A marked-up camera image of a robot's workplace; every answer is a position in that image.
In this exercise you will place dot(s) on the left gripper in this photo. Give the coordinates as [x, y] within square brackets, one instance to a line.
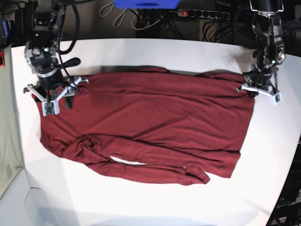
[262, 82]

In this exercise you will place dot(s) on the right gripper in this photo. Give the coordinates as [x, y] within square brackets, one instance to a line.
[55, 88]

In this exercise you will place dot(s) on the dark red t-shirt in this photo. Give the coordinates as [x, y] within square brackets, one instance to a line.
[153, 126]

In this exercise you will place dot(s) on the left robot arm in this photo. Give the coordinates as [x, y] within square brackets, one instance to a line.
[269, 52]

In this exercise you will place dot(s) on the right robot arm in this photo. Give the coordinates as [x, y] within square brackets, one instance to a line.
[43, 55]

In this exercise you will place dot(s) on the red and black device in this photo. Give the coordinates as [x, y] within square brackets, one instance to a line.
[2, 59]

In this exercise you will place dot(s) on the grey fabric side panel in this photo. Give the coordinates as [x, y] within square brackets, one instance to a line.
[11, 159]

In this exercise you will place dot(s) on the black power strip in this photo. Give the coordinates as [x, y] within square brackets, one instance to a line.
[203, 14]

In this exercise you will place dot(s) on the blue box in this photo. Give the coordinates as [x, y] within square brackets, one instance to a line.
[146, 4]

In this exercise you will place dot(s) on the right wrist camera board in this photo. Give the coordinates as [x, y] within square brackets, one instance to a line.
[47, 108]

